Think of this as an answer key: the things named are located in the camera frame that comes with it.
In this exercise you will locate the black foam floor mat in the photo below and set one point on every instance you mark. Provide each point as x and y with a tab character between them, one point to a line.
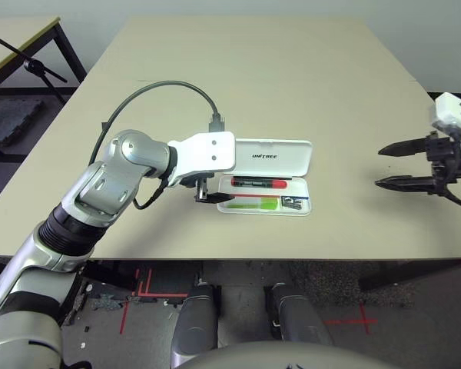
11	119

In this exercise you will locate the green highlighter pen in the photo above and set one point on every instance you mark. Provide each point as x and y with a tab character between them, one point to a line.
261	203

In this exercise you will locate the black tripod stand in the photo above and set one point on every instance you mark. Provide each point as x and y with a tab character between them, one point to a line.
32	65

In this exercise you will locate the beige side table black frame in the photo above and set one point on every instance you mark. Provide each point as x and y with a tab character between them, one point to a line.
7	42

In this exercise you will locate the black table foot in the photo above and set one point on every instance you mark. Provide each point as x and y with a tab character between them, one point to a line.
392	278
111	274

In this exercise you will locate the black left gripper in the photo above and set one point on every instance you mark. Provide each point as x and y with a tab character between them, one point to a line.
199	186

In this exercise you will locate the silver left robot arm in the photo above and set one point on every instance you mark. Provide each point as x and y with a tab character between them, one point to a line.
130	150

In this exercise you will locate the grey robot left leg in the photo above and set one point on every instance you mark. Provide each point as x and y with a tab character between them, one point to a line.
196	323

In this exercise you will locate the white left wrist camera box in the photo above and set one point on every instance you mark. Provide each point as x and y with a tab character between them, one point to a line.
211	151

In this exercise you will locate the grey robot leg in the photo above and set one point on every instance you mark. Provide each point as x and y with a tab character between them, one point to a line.
299	319
196	323

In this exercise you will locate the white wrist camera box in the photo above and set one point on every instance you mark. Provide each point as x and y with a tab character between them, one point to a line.
211	151
451	111

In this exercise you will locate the red and black marker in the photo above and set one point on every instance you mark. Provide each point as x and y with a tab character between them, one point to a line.
257	183

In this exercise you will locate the small silver black clip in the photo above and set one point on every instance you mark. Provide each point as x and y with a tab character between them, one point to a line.
292	202

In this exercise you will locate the white plastic pencil case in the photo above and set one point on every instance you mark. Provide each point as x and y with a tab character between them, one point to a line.
276	155

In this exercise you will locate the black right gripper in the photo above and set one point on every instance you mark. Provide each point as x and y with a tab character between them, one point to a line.
442	169

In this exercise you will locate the grey robot torso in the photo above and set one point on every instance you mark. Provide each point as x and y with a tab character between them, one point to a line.
272	357

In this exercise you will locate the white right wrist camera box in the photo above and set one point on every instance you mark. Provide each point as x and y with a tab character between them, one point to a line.
451	111

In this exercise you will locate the grey robot right leg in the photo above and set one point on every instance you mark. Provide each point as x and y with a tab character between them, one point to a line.
299	319

